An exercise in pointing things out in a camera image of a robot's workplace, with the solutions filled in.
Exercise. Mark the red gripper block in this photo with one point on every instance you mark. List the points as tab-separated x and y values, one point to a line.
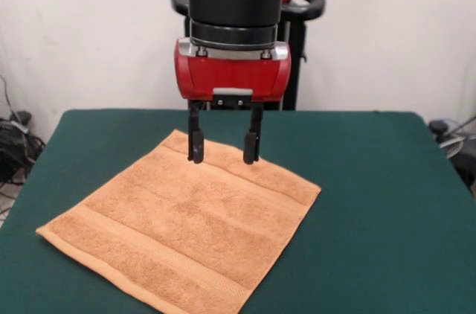
230	76

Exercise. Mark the orange terry towel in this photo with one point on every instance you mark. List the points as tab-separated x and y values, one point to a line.
186	224

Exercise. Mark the dark green table cloth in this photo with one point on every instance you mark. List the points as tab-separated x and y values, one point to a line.
372	217

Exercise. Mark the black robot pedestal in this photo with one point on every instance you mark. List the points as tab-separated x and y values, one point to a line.
301	68

